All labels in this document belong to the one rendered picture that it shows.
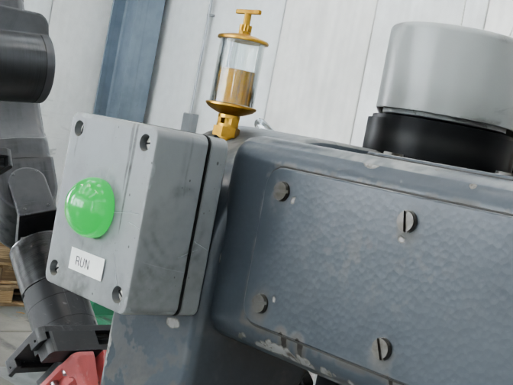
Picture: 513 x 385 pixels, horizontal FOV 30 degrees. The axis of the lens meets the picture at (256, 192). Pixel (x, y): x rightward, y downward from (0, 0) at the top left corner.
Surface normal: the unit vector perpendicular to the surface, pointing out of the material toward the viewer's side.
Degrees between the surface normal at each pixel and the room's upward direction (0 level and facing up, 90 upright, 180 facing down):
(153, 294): 90
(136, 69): 90
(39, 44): 53
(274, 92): 90
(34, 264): 65
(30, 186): 46
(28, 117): 40
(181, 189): 90
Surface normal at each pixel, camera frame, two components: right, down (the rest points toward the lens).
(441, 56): -0.35, -0.02
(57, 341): 0.60, -0.59
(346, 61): -0.72, -0.10
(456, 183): -0.50, -0.63
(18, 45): 0.54, -0.38
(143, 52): 0.66, 0.17
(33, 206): 0.23, -0.63
